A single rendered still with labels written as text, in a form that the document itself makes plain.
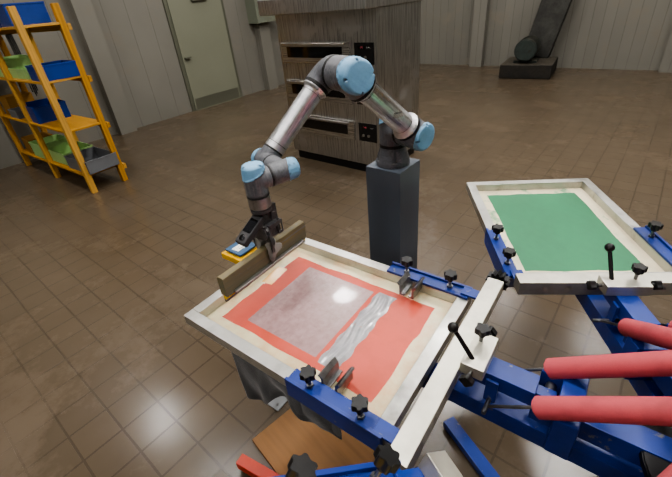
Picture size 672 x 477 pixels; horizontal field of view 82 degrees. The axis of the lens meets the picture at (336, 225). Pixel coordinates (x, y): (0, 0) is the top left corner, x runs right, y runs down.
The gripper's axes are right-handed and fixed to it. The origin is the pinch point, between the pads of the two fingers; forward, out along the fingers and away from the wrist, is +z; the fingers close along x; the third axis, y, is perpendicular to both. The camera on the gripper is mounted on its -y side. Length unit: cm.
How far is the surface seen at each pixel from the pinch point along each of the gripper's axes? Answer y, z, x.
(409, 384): -13, 10, -63
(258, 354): -27.4, 10.2, -21.0
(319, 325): -6.3, 13.8, -27.0
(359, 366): -13, 14, -47
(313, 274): 13.7, 13.8, -8.3
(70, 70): 121, -31, 423
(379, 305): 11.5, 13.5, -39.3
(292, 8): 271, -69, 214
